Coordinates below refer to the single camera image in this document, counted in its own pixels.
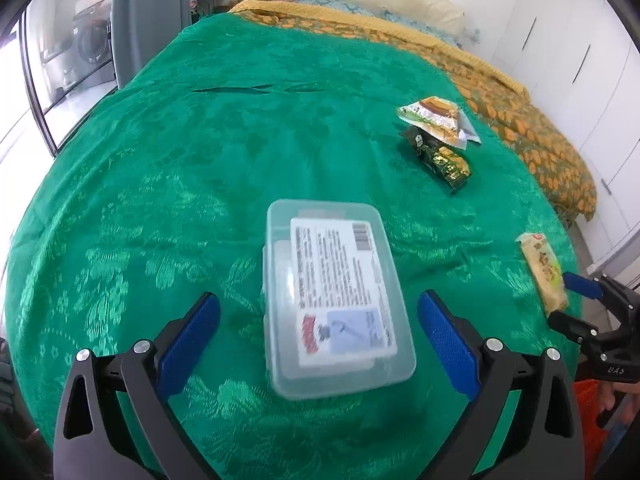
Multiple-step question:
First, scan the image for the washing machine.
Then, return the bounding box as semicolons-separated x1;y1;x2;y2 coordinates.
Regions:
72;0;112;78

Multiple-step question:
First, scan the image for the green embroidered tablecloth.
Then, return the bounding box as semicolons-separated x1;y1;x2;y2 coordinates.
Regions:
6;14;577;479

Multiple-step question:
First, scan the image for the teal pillow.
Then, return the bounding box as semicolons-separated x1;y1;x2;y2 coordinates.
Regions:
378;10;459;48
294;0;376;18

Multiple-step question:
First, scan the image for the blue-grey curtain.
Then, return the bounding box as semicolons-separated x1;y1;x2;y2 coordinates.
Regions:
111;0;191;88

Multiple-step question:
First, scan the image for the white wardrobe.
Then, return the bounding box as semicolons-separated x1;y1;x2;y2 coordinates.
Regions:
494;0;639;281

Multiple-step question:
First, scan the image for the right teal pillow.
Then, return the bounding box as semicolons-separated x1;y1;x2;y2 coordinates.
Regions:
378;10;459;48

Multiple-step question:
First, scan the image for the bed with orange floral quilt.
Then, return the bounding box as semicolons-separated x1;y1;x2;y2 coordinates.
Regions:
230;0;598;223

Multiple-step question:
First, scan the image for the yellow snack packet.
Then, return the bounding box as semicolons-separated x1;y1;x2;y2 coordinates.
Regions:
516;233;568;316

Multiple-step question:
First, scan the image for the clear plastic box with label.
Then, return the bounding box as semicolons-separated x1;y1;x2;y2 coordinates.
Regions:
262;200;416;401

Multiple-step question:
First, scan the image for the black framed glass door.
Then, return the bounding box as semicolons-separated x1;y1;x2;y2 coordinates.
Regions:
17;0;117;156

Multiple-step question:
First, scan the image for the dark green gold wrapper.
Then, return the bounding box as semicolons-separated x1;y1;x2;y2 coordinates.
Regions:
401;126;472;194

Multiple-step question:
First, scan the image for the left teal pillow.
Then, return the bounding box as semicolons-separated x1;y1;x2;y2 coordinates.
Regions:
294;0;376;18

